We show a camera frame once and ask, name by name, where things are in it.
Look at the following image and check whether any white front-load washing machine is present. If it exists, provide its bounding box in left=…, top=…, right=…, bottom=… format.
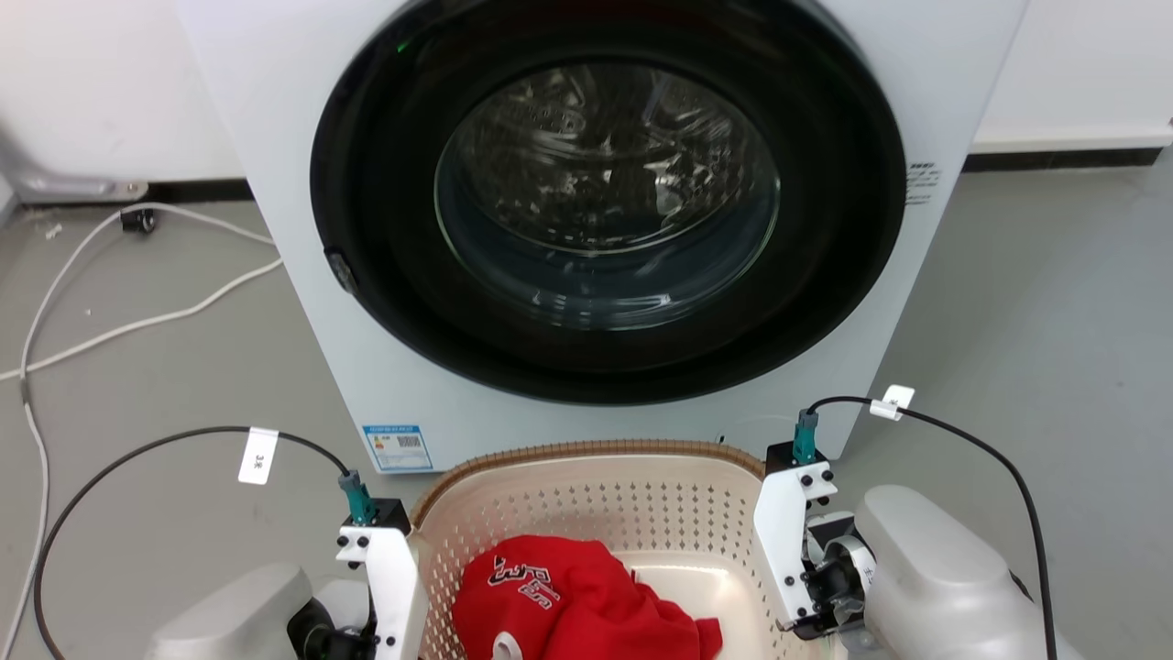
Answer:
left=177, top=0, right=1032, bottom=475

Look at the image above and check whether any red printed garment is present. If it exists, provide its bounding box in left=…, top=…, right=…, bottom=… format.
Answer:
left=452, top=536, right=725, bottom=660

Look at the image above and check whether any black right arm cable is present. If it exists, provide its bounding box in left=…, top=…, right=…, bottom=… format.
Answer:
left=805, top=396, right=1059, bottom=660

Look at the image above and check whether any long white floor cable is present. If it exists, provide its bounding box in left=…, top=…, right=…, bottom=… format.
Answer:
left=0, top=209, right=129, bottom=656

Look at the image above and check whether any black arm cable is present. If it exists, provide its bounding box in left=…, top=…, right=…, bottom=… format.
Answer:
left=33, top=425, right=354, bottom=660
left=805, top=396, right=1059, bottom=660

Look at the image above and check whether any black round washer door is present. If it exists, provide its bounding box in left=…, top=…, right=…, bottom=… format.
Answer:
left=310, top=0, right=908, bottom=406

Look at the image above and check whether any white tag on left cable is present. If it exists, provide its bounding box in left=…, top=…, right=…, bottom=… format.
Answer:
left=238, top=427, right=280, bottom=486

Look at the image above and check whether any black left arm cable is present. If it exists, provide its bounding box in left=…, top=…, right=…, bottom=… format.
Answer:
left=33, top=425, right=354, bottom=660

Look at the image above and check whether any thick white floor cable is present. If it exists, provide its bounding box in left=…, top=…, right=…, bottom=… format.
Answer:
left=0, top=258, right=285, bottom=382

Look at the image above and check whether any black washer door handle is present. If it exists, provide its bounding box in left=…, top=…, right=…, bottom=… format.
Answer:
left=324, top=246, right=358, bottom=296

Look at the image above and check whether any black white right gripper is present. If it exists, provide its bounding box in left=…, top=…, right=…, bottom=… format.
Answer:
left=802, top=511, right=879, bottom=643

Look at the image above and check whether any blue energy label sticker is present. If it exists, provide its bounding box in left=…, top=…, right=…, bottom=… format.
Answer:
left=362, top=424, right=433, bottom=473

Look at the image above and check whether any teal left cable connector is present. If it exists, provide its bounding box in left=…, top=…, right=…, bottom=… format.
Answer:
left=338, top=470, right=377, bottom=526

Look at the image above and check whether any printed text sticker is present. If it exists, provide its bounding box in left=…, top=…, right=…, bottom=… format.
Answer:
left=905, top=162, right=942, bottom=206

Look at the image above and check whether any white tag on cable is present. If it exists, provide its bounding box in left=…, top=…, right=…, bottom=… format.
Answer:
left=238, top=427, right=280, bottom=486
left=869, top=385, right=915, bottom=422

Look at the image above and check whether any beige perforated laundry basket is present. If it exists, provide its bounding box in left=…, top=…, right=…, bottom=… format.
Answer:
left=410, top=439, right=826, bottom=660

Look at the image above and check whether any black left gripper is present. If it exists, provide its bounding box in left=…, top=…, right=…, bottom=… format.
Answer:
left=287, top=596, right=378, bottom=660

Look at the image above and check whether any white tag on right cable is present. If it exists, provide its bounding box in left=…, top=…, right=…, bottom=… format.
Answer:
left=869, top=385, right=915, bottom=422

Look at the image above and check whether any white appliance base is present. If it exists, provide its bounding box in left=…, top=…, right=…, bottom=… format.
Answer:
left=0, top=119, right=152, bottom=204

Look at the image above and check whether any short white floor cable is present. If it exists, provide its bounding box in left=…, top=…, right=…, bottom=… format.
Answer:
left=149, top=203, right=278, bottom=247

